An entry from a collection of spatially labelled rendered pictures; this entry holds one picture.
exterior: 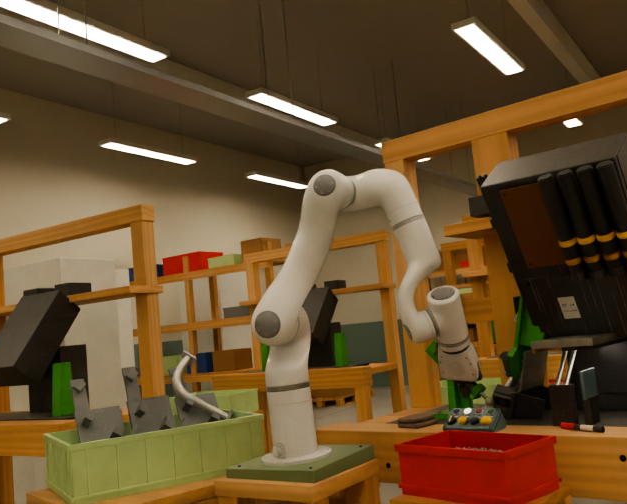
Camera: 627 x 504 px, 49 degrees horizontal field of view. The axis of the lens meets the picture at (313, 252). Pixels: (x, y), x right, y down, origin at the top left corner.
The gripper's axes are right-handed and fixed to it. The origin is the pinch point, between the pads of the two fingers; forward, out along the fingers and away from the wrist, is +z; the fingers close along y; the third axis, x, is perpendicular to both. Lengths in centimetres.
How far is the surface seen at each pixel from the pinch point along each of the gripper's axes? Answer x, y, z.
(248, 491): -47, -44, -2
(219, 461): -24, -76, 17
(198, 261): 391, -459, 193
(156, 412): -14, -107, 9
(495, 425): -4.0, 7.7, 8.4
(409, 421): -0.2, -19.8, 14.2
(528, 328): 26.9, 11.7, -1.0
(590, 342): 7.5, 32.2, -11.9
